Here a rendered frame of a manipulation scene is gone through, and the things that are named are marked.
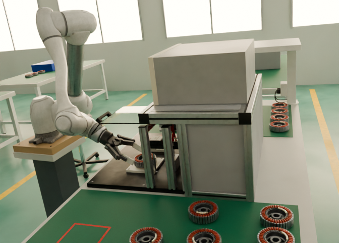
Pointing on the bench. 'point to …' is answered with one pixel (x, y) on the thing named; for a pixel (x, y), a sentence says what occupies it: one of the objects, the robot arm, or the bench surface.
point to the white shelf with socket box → (265, 47)
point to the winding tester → (204, 73)
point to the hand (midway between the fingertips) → (137, 155)
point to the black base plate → (160, 183)
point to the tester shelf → (203, 111)
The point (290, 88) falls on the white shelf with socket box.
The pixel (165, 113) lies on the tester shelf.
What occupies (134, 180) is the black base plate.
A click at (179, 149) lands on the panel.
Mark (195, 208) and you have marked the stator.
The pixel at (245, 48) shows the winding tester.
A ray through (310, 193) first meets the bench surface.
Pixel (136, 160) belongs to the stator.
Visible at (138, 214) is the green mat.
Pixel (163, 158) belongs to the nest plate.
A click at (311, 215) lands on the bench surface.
